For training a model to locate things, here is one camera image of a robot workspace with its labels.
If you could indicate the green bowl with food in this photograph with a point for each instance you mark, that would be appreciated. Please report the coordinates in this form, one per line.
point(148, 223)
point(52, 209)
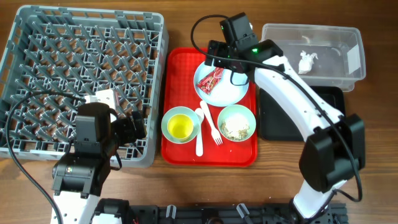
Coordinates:
point(238, 109)

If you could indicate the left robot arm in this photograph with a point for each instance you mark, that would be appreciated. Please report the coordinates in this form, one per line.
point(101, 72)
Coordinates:
point(78, 177)

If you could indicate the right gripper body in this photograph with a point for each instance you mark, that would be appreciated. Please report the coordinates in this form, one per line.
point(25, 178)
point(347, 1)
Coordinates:
point(224, 54)

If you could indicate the white plastic spoon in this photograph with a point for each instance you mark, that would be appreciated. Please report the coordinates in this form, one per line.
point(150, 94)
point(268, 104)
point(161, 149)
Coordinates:
point(199, 141)

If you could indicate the red snack wrapper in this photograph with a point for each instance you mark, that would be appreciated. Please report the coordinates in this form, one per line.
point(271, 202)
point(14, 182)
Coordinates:
point(211, 80)

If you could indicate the rice and food scraps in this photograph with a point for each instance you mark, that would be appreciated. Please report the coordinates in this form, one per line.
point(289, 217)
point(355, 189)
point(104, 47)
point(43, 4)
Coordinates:
point(235, 127)

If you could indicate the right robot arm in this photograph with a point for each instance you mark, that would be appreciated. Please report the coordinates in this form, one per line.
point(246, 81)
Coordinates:
point(334, 149)

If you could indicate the black rectangular waste tray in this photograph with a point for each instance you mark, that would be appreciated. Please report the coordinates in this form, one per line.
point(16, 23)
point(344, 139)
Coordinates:
point(276, 125)

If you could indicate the clear plastic waste bin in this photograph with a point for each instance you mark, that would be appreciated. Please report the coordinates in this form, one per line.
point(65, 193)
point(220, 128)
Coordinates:
point(340, 60)

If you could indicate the light blue round plate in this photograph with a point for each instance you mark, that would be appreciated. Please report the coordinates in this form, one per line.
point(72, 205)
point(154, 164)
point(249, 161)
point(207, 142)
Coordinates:
point(230, 90)

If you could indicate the yellow plastic cup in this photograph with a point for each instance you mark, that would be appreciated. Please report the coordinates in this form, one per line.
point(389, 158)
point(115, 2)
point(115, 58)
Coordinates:
point(180, 126)

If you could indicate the grey plastic dishwasher rack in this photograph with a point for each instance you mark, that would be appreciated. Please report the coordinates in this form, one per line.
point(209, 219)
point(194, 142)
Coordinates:
point(55, 56)

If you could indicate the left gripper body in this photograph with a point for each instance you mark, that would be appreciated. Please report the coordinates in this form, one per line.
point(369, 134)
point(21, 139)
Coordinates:
point(124, 132)

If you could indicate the white paper napkin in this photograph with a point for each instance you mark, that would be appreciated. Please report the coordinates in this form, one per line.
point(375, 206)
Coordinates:
point(306, 62)

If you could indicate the white plastic fork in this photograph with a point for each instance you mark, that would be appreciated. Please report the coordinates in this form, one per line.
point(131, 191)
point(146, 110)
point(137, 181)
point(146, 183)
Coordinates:
point(214, 132)

